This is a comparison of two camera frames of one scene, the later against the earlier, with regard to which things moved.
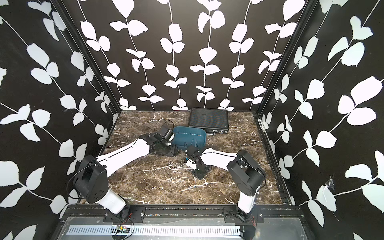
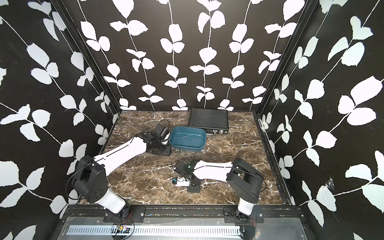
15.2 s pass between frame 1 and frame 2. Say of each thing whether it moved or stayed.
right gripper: moved
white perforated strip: stayed
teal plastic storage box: stayed
